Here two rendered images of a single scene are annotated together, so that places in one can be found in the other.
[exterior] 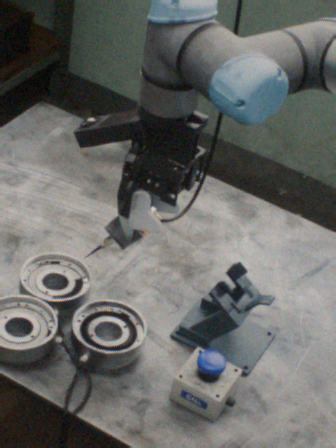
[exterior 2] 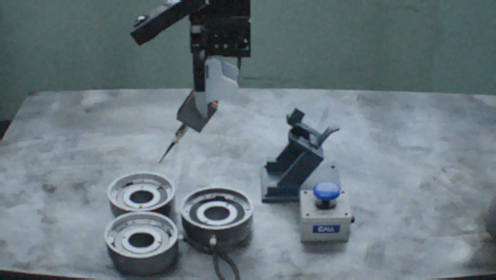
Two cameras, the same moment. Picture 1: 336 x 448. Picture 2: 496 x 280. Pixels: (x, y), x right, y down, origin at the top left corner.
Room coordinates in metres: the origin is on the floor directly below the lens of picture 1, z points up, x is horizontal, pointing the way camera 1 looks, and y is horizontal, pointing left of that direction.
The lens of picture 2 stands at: (0.14, 0.32, 1.43)
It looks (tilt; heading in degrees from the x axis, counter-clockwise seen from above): 30 degrees down; 338
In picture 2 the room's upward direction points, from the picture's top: straight up
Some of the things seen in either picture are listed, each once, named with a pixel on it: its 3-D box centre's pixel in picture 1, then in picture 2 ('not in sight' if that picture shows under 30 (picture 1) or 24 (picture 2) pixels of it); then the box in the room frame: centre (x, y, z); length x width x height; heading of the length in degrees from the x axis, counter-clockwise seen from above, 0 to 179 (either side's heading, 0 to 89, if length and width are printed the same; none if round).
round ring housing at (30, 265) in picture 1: (55, 285); (142, 201); (1.01, 0.15, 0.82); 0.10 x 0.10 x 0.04
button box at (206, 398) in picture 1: (209, 385); (328, 214); (0.87, -0.10, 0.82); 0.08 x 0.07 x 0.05; 68
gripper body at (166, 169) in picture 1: (164, 148); (219, 12); (0.99, 0.02, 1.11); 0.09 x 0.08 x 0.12; 68
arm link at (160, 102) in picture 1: (170, 90); not in sight; (1.00, 0.03, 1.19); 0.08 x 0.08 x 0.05
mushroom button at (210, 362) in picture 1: (209, 371); (326, 200); (0.87, -0.09, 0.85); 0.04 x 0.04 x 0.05
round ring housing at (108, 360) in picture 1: (108, 335); (217, 217); (0.93, 0.05, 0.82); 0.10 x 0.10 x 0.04
